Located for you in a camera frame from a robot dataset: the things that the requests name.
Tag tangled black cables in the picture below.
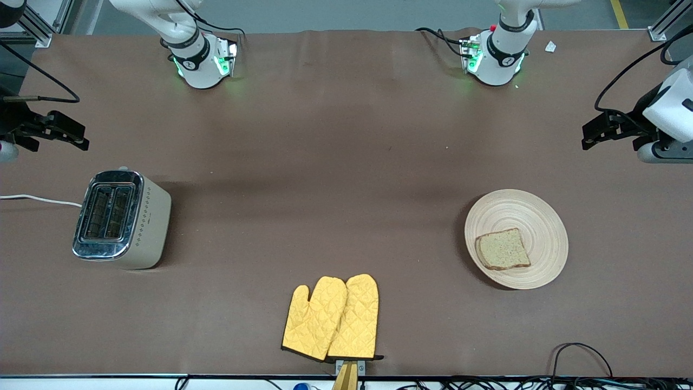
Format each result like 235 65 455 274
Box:
395 375 693 390

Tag black left base cable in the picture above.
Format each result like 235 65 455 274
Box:
415 27 473 59

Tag white toaster power cord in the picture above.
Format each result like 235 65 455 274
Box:
0 194 83 208

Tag beige and chrome toaster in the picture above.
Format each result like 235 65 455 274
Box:
72 167 172 270

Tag brown table cloth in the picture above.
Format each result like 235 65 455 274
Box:
0 28 693 378

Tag black base cable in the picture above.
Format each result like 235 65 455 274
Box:
415 27 473 59
173 0 247 40

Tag brown bread slice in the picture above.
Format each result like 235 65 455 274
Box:
475 227 531 271

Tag round wooden plate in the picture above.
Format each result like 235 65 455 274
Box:
465 189 569 290

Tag yellow quilted oven mitt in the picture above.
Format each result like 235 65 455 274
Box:
281 276 348 362
327 274 384 361

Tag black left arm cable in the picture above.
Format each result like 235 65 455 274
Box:
594 24 693 117

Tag aluminium frame profile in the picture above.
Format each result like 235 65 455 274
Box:
16 0 75 48
648 0 693 42

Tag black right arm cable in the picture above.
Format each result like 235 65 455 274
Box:
0 42 81 103

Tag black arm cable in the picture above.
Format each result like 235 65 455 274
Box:
0 42 81 103
594 24 693 117

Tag black looped cable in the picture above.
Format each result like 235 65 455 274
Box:
551 342 614 380

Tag black right base cable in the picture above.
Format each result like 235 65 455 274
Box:
173 0 247 40

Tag wooden clamp with metal bracket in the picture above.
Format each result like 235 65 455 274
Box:
331 359 366 390

